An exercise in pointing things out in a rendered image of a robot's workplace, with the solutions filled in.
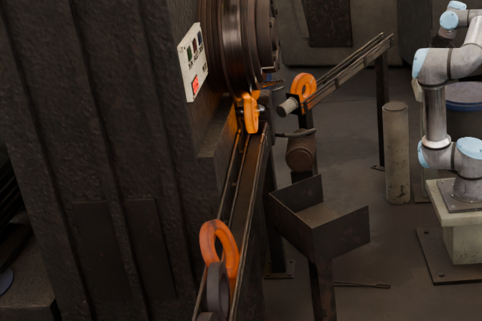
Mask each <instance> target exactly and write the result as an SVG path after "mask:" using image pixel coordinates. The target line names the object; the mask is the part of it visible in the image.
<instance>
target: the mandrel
mask: <svg viewBox="0 0 482 321"><path fill-rule="evenodd" d="M263 114H265V107H264V106H262V105H254V116H261V115H263ZM235 115H236V118H242V117H244V106H235Z"/></svg>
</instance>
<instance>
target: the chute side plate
mask: <svg viewBox="0 0 482 321"><path fill-rule="evenodd" d="M266 136H267V139H266ZM270 139H271V137H270V127H269V124H268V126H267V130H266V133H265V138H264V142H263V149H262V153H261V157H260V165H259V170H258V175H257V183H256V187H255V195H254V199H253V204H252V212H251V217H250V225H249V229H248V234H247V241H246V246H245V254H244V259H243V265H242V271H241V276H240V284H239V289H238V293H237V301H236V305H235V313H234V320H233V321H243V317H244V312H245V303H246V298H247V289H248V284H249V279H250V270H251V265H252V256H253V250H252V242H253V239H254V236H255V237H256V232H257V223H258V218H259V213H260V204H261V199H262V194H263V185H264V180H265V172H266V166H267V162H268V156H269V152H270V148H269V141H270ZM267 142H268V144H267Z"/></svg>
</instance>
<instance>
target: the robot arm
mask: <svg viewBox="0 0 482 321"><path fill-rule="evenodd" d="M440 25H441V26H440V29H439V33H434V35H433V38H432V41H431V43H430V44H429V46H428V48H427V49H419V50H417V52H416V54H415V58H414V62H413V66H412V77H413V78H415V79H417V83H418V85H419V86H421V87H422V100H423V111H424V122H425V135H424V136H423V137H422V140H421V141H420V142H419V144H418V158H419V162H420V164H421V166H422V167H424V168H431V169H434V168H436V169H445V170H454V171H457V176H456V179H455V182H454V184H453V193H454V194H455V195H456V196H457V197H459V198H462V199H465V200H481V199H482V140H479V139H477V138H470V137H464V138H460V139H458V141H457V142H451V138H450V136H449V135H448V134H447V124H446V108H445V85H446V84H447V83H448V80H449V79H459V78H462V77H466V76H467V75H469V74H471V73H472V72H474V71H475V70H476V69H477V68H478V67H479V66H480V65H481V63H482V9H471V10H466V5H465V4H464V3H461V2H459V1H451V2H450V3H449V5H448V8H447V10H446V12H444V13H443V14H442V16H441V18H440ZM458 28H468V32H467V35H466V38H465V41H464V44H463V45H462V46H461V47H460V48H456V47H455V46H454V44H453V43H452V41H453V40H454V37H455V36H456V33H457V31H458ZM429 47H430V48H429Z"/></svg>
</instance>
